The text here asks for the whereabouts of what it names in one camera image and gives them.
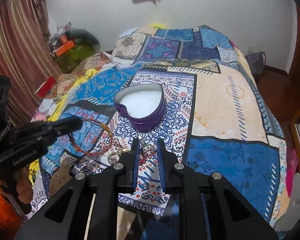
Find blue patchwork bedspread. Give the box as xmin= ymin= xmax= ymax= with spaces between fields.
xmin=29 ymin=24 xmax=291 ymax=240

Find yellow object behind bed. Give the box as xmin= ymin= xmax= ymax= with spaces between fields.
xmin=150 ymin=22 xmax=167 ymax=29

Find purple heart-shaped tin box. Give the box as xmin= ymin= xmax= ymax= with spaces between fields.
xmin=114 ymin=83 xmax=165 ymax=132

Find patterned orange blanket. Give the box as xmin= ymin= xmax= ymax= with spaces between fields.
xmin=46 ymin=52 xmax=111 ymax=101

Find green cloth covered stand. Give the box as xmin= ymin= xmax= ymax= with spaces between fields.
xmin=55 ymin=44 xmax=94 ymax=74

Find striped brown curtain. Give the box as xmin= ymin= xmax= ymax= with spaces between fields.
xmin=0 ymin=0 xmax=62 ymax=126

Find red string bracelet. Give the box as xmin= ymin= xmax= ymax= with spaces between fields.
xmin=67 ymin=117 xmax=115 ymax=157

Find yellow cloth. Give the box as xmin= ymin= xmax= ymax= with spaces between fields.
xmin=29 ymin=68 xmax=100 ymax=185

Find dark bag on floor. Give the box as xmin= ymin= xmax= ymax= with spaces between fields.
xmin=245 ymin=51 xmax=266 ymax=75

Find wooden wardrobe frame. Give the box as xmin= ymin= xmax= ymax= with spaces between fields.
xmin=288 ymin=6 xmax=300 ymax=173

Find dark green plush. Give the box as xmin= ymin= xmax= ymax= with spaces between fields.
xmin=66 ymin=29 xmax=100 ymax=53

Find orange box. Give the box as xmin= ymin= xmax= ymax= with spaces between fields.
xmin=55 ymin=41 xmax=75 ymax=57

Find red box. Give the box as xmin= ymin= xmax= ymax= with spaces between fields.
xmin=35 ymin=76 xmax=57 ymax=98

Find person's left hand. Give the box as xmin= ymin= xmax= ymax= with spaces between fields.
xmin=16 ymin=167 xmax=33 ymax=204

